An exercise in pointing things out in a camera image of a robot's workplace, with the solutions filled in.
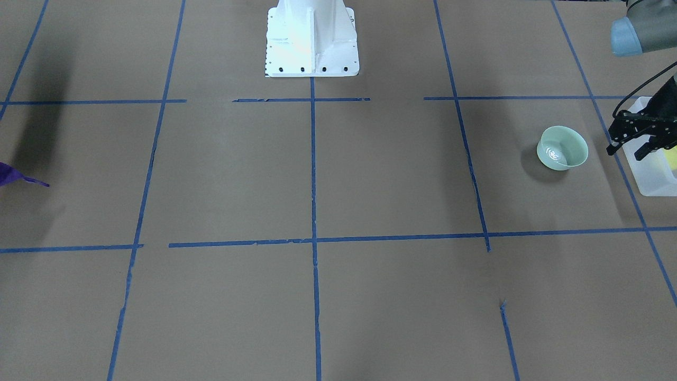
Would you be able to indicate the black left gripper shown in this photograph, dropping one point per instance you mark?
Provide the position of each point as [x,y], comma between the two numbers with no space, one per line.
[667,102]

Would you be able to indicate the yellow plastic cup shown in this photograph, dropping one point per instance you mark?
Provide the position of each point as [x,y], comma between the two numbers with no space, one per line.
[670,157]

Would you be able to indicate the purple cloth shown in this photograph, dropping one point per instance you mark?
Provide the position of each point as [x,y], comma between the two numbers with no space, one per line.
[10,175]

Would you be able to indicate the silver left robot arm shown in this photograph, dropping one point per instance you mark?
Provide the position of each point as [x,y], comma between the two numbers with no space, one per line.
[647,26]

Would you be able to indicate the clear plastic storage box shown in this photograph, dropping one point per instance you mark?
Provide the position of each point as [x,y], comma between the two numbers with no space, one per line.
[652,175]

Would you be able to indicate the light green ceramic bowl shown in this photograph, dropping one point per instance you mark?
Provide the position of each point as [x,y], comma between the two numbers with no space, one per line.
[561,148]

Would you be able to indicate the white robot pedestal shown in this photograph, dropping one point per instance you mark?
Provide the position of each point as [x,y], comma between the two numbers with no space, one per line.
[311,39]

